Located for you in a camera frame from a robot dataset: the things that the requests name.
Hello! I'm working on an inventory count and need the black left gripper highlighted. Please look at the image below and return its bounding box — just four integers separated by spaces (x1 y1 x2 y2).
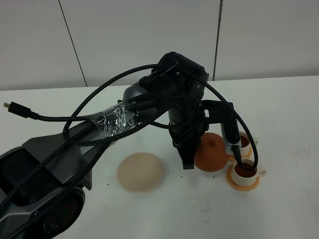
168 99 207 169

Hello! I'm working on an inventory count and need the brown clay teapot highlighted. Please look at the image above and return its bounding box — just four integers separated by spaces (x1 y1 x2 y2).
194 132 229 172

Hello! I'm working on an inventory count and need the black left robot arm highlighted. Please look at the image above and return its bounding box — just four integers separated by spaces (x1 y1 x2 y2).
0 52 208 239

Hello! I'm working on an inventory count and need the beige round teapot saucer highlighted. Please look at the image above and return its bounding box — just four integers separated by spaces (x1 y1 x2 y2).
117 152 164 192

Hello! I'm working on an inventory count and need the near orange coaster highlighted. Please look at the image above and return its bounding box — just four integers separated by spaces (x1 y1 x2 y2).
226 166 260 192

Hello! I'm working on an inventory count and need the orange coaster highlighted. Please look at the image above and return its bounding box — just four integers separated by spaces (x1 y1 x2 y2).
229 154 251 162
226 166 260 192

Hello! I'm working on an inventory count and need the far white teacup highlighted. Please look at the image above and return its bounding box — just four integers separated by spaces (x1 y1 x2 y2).
240 132 253 158

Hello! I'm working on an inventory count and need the white teacup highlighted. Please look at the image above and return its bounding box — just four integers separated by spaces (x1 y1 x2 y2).
240 132 253 158
231 163 267 187

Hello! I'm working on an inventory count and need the far orange coaster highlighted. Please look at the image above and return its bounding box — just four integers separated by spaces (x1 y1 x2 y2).
229 154 251 162

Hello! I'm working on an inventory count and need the near white teacup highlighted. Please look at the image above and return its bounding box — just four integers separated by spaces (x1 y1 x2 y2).
231 163 267 187

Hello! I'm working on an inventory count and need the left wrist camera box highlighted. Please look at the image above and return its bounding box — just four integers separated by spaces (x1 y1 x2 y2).
201 100 241 155

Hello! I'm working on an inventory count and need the thin black cable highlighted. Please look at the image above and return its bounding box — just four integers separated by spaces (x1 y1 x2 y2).
2 96 202 130

